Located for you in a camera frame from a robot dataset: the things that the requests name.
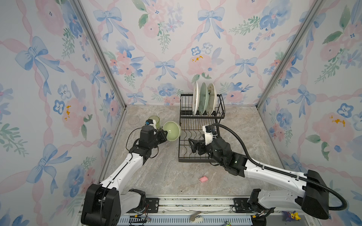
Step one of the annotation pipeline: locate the light green ceramic bowl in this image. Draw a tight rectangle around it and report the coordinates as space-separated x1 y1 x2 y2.
163 121 181 141

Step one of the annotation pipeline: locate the clear glass cup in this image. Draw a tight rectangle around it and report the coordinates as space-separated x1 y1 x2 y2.
127 115 140 126

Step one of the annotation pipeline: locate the green glass cup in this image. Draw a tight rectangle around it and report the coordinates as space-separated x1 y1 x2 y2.
149 115 160 130

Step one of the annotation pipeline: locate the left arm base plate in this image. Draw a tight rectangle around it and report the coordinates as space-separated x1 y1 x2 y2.
127 198 160 214

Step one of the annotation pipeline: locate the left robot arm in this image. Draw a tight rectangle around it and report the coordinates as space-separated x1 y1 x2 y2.
81 125 168 226

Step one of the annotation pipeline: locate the white floral plate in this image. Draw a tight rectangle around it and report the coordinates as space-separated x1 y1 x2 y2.
192 82 199 115

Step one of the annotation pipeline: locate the right aluminium corner post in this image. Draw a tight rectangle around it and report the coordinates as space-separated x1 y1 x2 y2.
256 0 325 110

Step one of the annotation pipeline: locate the aluminium corner post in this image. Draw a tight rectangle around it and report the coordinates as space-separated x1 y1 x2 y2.
70 0 126 110
256 0 325 110

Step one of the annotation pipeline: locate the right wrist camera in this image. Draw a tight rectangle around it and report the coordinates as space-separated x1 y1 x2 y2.
202 125 219 146

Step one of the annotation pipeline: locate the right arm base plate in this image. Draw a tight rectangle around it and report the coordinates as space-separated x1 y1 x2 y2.
233 197 273 214

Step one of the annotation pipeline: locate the black wire dish rack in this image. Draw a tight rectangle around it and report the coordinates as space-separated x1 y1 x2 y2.
178 94 225 163

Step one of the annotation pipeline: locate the aluminium rail frame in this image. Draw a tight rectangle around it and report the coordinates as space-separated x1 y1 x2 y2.
76 194 323 226

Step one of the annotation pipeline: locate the black corrugated cable hose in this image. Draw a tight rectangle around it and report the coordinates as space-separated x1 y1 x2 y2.
210 123 348 211

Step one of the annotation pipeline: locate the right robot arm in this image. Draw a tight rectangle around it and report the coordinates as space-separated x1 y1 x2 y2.
189 138 330 220

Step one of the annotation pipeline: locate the pink eraser piece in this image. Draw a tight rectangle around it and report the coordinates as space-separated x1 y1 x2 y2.
199 176 208 183

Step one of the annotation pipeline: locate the cream patterned plate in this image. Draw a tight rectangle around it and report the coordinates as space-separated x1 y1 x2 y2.
206 83 217 115

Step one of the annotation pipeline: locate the pale green plate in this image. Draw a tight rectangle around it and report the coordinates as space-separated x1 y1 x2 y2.
199 82 209 115

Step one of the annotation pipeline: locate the left aluminium corner post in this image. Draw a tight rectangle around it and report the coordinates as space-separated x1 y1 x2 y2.
70 0 126 110

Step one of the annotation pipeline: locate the purple yellow toy figure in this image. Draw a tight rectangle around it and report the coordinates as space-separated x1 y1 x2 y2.
282 211 301 222

